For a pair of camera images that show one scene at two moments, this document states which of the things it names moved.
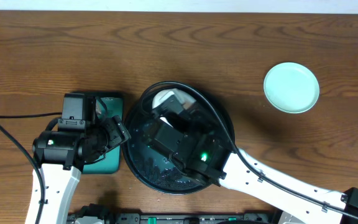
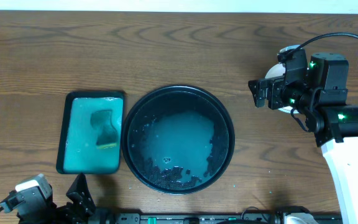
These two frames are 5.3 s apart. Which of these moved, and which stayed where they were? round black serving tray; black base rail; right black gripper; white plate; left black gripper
Moved: white plate; right black gripper; left black gripper
Stayed: round black serving tray; black base rail
